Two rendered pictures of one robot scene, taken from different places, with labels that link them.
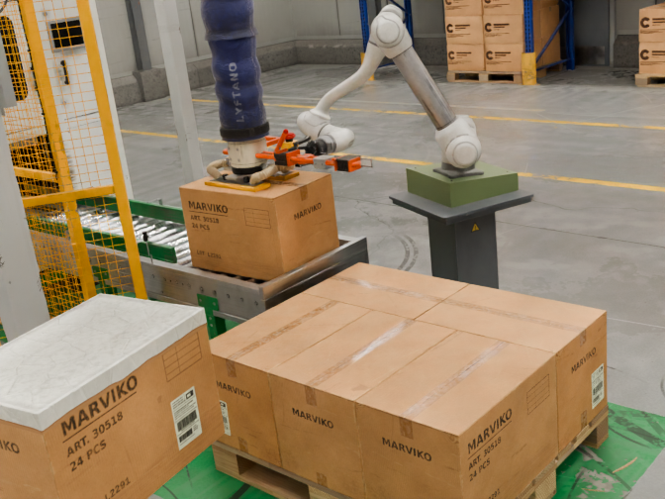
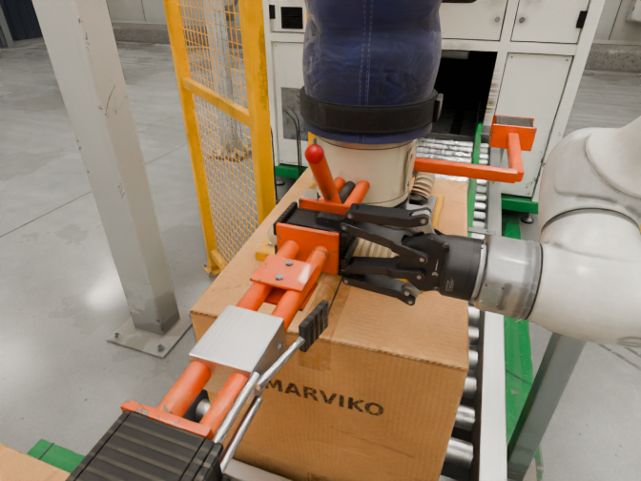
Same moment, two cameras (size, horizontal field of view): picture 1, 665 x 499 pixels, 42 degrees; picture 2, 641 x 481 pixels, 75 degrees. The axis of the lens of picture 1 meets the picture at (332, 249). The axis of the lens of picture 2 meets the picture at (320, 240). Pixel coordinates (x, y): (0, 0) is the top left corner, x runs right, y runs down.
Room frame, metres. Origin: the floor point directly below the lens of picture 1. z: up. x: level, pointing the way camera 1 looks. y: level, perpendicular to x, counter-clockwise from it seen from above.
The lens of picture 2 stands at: (3.53, -0.29, 1.37)
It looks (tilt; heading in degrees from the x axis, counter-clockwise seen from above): 32 degrees down; 66
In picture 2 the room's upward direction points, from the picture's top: straight up
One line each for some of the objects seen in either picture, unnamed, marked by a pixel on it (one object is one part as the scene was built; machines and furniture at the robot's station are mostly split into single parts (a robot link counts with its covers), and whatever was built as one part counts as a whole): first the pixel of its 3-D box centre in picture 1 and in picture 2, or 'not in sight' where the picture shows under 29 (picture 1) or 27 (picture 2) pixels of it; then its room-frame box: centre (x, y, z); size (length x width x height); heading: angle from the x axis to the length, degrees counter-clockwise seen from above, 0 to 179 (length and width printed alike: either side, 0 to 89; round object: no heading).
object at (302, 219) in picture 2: not in sight; (317, 223); (3.71, 0.14, 1.10); 0.07 x 0.03 x 0.01; 137
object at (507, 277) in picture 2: (324, 146); (502, 275); (3.88, -0.02, 1.07); 0.09 x 0.06 x 0.09; 47
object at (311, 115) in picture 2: (244, 128); (369, 101); (3.89, 0.33, 1.19); 0.23 x 0.23 x 0.04
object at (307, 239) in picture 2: (287, 156); (317, 234); (3.72, 0.15, 1.08); 0.10 x 0.08 x 0.06; 137
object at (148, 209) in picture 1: (154, 207); (482, 179); (4.89, 1.01, 0.60); 1.60 x 0.10 x 0.09; 47
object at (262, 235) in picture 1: (259, 221); (356, 308); (3.89, 0.32, 0.75); 0.60 x 0.40 x 0.40; 50
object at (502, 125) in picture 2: not in sight; (511, 132); (4.29, 0.37, 1.08); 0.09 x 0.08 x 0.05; 137
